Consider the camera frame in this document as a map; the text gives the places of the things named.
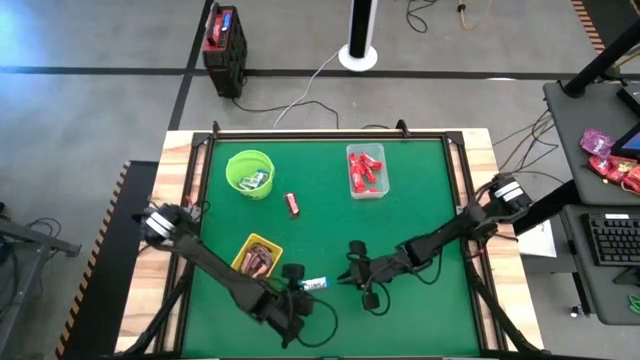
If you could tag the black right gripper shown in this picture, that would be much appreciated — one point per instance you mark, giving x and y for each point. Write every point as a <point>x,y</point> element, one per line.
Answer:
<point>375,270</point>

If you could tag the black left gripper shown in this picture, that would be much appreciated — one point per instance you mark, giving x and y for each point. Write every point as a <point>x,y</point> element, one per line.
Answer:
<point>282,307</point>

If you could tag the white blue candy bar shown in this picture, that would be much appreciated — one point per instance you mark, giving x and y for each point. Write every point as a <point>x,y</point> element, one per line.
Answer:
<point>261,177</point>
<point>316,284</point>
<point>247,183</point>

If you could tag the yellow plastic basket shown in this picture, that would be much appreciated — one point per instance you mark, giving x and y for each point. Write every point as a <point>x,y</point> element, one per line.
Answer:
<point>245,250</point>

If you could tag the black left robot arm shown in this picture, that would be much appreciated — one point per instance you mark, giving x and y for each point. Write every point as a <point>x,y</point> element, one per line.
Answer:
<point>220,275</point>

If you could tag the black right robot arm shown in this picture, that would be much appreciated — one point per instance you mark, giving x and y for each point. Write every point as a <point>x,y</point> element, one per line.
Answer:
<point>440,237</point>

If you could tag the red candy bag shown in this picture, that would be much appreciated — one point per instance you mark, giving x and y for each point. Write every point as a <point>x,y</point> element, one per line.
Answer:
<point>634,179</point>
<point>607,169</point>

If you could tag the purple candy bag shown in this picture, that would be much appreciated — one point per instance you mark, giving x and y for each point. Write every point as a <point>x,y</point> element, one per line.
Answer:
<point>596,144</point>

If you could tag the green table mat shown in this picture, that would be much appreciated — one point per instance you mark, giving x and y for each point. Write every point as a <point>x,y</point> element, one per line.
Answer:
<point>425,325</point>

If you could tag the clear plastic bin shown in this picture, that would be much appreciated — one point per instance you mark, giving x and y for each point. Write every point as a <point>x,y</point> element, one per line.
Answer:
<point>384,180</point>

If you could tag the green plastic bucket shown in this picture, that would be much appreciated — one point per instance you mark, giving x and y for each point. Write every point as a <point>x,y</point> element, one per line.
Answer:
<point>250,193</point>

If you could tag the white paper sheet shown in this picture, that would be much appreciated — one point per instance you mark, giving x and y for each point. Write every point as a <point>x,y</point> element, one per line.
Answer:
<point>539,244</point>

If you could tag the black mat hazard striped edge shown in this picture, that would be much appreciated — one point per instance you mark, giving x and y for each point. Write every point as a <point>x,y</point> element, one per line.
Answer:
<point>100,300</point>
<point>610,12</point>

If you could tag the black desk foot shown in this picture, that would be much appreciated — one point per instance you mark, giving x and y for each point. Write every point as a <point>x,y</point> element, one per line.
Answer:
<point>550,210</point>

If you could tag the small white caster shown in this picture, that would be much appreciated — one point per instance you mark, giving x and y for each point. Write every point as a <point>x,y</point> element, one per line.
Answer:
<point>576,312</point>

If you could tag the black red tool case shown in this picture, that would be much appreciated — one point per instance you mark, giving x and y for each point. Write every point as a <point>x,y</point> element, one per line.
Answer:
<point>227,65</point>

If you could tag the dark grey keyboard shelf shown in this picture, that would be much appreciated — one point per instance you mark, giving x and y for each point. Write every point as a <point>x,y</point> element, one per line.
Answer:
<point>600,300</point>

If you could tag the grey desk top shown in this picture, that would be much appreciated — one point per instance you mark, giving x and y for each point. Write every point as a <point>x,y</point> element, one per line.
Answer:
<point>575,140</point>

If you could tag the grey metal stand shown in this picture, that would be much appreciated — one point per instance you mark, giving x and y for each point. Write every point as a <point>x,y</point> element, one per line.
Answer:
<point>45,243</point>

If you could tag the black keyboard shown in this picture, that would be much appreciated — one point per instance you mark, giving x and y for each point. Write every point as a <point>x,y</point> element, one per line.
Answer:
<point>615,242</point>

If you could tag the black laptop blue screen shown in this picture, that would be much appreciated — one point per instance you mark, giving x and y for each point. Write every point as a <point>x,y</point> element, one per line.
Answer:
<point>631,145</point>

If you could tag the black slanted pole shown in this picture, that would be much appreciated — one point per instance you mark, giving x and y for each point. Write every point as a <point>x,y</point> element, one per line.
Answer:
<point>600,62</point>

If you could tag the black flat device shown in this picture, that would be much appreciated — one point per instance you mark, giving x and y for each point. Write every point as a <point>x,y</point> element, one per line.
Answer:
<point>632,100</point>

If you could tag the black metal table frame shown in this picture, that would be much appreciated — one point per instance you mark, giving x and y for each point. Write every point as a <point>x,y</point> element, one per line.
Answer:
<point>325,134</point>

